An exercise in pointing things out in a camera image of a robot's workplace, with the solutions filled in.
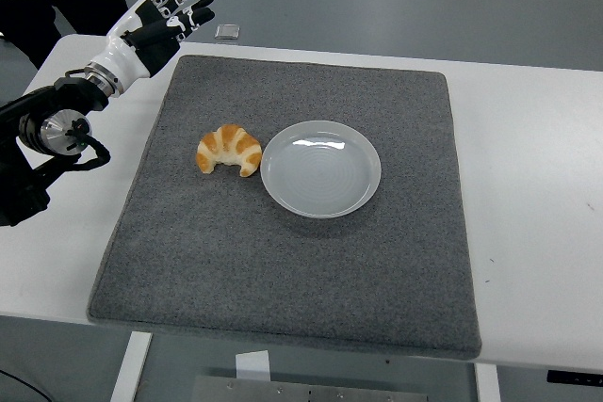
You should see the thin black floor cable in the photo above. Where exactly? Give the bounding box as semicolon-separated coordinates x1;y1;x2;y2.
0;366;48;402

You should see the person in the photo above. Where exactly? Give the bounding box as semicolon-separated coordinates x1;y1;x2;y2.
0;0;131;70

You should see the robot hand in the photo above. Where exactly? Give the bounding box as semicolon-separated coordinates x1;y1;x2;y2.
88;0;217;81

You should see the black table control panel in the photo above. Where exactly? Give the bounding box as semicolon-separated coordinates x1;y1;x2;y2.
546;368;603;384

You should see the white table leg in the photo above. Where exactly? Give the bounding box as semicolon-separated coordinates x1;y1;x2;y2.
474;362;502;402
108;330;154;402

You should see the white round plate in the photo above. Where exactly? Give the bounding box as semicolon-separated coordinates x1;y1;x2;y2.
259;120;383;220

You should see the golden croissant bread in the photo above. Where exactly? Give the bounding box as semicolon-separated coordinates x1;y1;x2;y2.
195;123;263;178

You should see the grey felt mat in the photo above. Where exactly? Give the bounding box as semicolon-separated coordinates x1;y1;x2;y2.
86;54;482;361

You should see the grey metal plate with screws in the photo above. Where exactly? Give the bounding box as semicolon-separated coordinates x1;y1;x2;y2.
190;375;430;402

